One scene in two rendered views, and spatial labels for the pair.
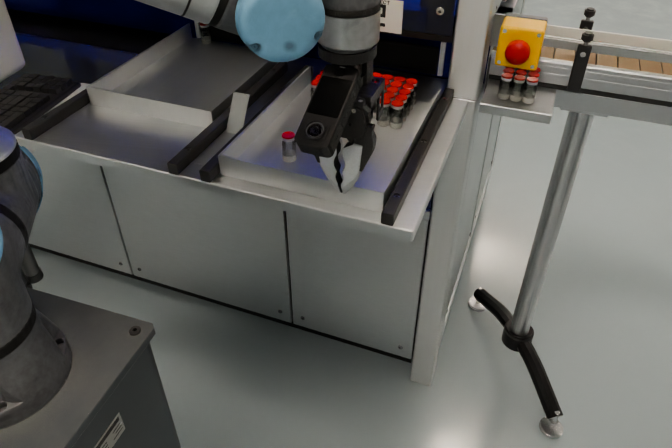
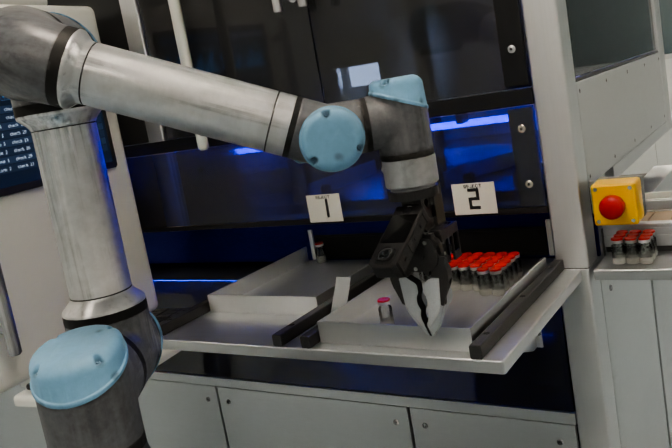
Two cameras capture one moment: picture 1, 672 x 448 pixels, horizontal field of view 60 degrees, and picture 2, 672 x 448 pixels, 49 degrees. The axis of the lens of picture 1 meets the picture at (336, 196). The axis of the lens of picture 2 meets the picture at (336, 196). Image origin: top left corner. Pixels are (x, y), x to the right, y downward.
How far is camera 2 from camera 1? 0.39 m
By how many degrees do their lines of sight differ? 31
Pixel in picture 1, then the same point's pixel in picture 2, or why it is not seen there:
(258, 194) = (354, 351)
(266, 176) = (361, 334)
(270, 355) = not seen: outside the picture
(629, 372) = not seen: outside the picture
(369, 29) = (425, 168)
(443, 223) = (593, 426)
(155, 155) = (263, 337)
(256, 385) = not seen: outside the picture
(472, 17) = (561, 183)
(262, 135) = (364, 314)
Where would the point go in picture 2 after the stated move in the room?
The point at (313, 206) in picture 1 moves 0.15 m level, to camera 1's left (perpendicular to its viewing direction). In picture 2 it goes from (405, 354) to (305, 363)
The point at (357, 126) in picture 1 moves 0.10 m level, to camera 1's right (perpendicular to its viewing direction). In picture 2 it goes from (430, 257) to (504, 248)
